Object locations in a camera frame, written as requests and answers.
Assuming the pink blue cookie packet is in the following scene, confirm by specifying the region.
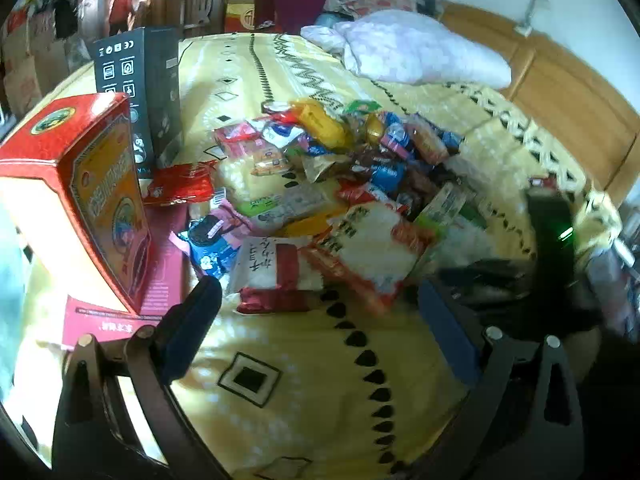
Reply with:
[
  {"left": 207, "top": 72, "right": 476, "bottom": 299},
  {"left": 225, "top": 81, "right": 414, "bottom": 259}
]
[{"left": 172, "top": 205, "right": 251, "bottom": 279}]

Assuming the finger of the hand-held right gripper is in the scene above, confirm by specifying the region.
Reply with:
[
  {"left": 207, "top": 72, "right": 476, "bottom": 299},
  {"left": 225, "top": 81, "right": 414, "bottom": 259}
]
[{"left": 435, "top": 257, "right": 540, "bottom": 307}]

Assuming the red garment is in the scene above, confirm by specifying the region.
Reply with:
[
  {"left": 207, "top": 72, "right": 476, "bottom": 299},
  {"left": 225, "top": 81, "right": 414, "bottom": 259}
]
[{"left": 107, "top": 0, "right": 137, "bottom": 37}]

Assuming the stack of cardboard boxes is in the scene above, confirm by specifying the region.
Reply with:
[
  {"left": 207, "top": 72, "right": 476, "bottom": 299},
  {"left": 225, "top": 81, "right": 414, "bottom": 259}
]
[{"left": 0, "top": 7, "right": 71, "bottom": 117}]

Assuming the black printed carton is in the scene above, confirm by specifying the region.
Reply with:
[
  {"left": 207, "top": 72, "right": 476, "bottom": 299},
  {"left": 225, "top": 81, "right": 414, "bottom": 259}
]
[{"left": 92, "top": 26, "right": 184, "bottom": 177}]

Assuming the white pink pillow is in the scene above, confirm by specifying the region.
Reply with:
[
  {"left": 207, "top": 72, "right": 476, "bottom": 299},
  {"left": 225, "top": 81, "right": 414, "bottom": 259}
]
[{"left": 300, "top": 9, "right": 513, "bottom": 87}]

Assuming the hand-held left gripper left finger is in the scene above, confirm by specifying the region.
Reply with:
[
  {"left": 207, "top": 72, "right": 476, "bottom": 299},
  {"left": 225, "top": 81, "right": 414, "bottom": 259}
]
[{"left": 52, "top": 275, "right": 231, "bottom": 480}]

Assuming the flat magenta box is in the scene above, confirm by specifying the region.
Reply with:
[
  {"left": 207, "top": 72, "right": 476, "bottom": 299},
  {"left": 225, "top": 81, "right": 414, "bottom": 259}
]
[{"left": 62, "top": 204, "right": 192, "bottom": 352}]

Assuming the red gold gift box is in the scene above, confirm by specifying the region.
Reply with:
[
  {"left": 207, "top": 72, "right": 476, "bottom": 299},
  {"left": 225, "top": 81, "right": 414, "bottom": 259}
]
[{"left": 224, "top": 0, "right": 277, "bottom": 34}]

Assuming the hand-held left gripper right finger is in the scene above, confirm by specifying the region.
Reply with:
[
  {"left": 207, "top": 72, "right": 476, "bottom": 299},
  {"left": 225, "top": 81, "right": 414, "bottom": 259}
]
[{"left": 415, "top": 280, "right": 587, "bottom": 480}]

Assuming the yellow patterned blanket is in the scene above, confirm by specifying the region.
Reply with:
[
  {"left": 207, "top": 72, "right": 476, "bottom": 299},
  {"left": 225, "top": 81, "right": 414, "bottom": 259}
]
[{"left": 0, "top": 32, "right": 626, "bottom": 480}]

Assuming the pile of assorted snack bags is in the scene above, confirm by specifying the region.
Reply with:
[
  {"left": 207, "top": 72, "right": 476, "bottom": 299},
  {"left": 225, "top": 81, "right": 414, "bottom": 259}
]
[{"left": 142, "top": 97, "right": 503, "bottom": 317}]

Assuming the large red gift box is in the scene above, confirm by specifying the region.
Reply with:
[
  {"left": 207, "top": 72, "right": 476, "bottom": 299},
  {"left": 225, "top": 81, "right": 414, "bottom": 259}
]
[{"left": 0, "top": 92, "right": 152, "bottom": 315}]

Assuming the wooden headboard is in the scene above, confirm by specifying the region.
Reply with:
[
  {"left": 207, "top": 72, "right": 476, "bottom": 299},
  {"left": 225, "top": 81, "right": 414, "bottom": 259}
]
[{"left": 439, "top": 1, "right": 640, "bottom": 207}]

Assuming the wooden chair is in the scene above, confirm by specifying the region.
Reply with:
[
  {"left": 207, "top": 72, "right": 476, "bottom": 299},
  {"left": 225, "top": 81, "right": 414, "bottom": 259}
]
[{"left": 178, "top": 0, "right": 227, "bottom": 37}]

